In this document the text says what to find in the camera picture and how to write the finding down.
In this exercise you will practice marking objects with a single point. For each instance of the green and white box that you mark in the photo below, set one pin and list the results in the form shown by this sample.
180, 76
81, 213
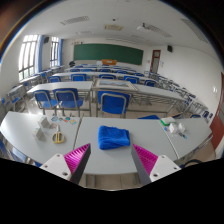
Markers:
168, 120

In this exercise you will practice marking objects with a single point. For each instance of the group of ceiling lights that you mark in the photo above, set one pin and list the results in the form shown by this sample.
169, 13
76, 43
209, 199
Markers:
75, 20

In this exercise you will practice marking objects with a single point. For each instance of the small white box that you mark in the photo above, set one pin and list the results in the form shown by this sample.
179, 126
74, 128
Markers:
173, 128
182, 127

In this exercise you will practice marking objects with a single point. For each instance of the white folded paper card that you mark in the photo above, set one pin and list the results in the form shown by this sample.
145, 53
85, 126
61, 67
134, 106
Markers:
39, 134
43, 122

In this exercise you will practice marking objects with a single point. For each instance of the brown door with window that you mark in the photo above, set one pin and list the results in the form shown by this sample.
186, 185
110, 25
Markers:
155, 61

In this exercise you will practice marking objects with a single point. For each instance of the green chalkboard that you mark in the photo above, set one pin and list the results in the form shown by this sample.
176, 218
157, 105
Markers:
108, 54

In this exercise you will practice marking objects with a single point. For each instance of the blue chair seat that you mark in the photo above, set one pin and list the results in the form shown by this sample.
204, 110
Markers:
149, 117

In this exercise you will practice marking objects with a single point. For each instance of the narrow window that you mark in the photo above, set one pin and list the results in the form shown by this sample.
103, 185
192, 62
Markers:
54, 51

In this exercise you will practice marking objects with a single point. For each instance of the large window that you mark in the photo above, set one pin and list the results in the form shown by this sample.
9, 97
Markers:
28, 56

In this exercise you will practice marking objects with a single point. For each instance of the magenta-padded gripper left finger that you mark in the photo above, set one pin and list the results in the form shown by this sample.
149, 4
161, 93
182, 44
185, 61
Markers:
56, 165

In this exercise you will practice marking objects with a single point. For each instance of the blue curtain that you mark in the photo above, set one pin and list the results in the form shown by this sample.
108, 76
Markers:
39, 53
61, 51

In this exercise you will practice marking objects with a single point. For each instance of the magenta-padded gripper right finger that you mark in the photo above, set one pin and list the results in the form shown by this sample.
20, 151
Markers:
163, 166

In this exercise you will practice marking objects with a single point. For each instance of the blue towel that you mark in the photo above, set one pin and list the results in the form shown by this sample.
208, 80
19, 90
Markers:
113, 137

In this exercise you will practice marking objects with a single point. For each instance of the ceiling air conditioner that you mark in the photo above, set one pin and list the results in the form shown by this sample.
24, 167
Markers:
113, 27

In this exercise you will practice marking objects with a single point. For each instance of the wooden lectern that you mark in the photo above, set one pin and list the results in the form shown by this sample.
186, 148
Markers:
109, 62

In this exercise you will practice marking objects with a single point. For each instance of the ceiling projector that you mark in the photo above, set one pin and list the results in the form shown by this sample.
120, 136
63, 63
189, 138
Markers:
143, 26

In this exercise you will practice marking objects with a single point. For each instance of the blue chair with metal frame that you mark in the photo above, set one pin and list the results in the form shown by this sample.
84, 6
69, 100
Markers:
113, 102
68, 98
44, 98

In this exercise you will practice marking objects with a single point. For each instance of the black wall speaker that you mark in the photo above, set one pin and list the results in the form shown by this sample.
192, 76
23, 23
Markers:
46, 39
170, 48

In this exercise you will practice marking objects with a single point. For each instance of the long grey desk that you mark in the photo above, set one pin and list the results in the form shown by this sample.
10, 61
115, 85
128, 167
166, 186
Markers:
63, 86
153, 91

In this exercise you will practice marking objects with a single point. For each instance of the group of blue chairs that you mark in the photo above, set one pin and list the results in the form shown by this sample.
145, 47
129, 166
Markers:
131, 79

